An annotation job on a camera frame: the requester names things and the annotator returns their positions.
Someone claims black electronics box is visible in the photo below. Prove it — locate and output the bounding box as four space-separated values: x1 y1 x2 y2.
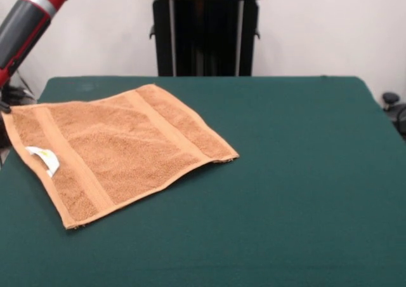
0 121 9 149

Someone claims dark green table cloth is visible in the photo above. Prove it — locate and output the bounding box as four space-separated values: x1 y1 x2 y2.
0 75 406 287

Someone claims black cable pile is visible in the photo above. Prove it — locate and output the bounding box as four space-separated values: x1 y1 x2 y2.
6 85 37 105

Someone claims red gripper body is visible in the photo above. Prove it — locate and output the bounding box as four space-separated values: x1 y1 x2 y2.
0 58 21 88

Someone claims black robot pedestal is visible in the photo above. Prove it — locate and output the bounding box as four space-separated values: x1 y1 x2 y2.
139 0 274 77

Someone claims tan terry cloth towel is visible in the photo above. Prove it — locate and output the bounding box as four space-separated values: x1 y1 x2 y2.
1 83 240 230

